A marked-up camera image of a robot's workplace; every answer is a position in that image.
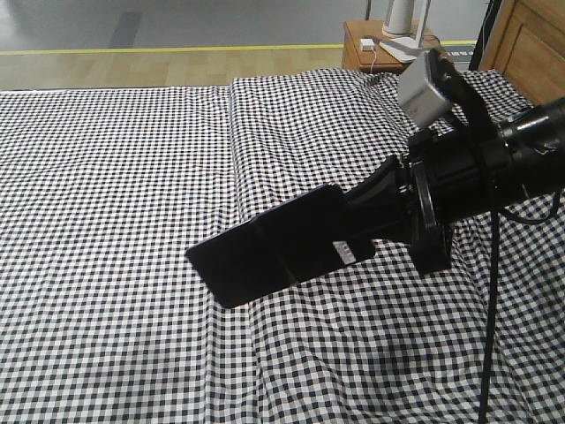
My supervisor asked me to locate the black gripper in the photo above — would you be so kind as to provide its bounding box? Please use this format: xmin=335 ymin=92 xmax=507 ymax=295
xmin=344 ymin=130 xmax=526 ymax=275

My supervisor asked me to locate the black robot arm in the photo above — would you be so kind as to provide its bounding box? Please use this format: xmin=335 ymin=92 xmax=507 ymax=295
xmin=334 ymin=49 xmax=564 ymax=274

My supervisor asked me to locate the black white checkered bed sheet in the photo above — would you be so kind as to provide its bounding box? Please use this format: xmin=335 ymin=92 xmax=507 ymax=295
xmin=0 ymin=68 xmax=565 ymax=424

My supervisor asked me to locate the white lamp base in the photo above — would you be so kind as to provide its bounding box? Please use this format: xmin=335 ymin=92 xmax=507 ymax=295
xmin=380 ymin=37 xmax=438 ymax=64

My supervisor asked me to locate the wooden nightstand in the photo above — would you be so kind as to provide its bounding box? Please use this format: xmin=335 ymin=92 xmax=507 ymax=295
xmin=343 ymin=19 xmax=456 ymax=75

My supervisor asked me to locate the white charger adapter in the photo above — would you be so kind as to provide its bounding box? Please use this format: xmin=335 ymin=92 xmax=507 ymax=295
xmin=359 ymin=38 xmax=375 ymax=51

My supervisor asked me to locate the white cylindrical device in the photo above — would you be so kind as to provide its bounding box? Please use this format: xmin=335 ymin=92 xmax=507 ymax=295
xmin=382 ymin=0 xmax=415 ymax=38

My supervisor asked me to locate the wooden headboard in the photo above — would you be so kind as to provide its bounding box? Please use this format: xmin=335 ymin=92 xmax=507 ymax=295
xmin=479 ymin=0 xmax=564 ymax=104

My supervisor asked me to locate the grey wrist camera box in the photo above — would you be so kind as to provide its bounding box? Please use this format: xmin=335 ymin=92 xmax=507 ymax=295
xmin=397 ymin=49 xmax=452 ymax=129

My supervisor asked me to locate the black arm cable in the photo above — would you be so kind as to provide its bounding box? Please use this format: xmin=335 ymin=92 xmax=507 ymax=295
xmin=478 ymin=193 xmax=560 ymax=424

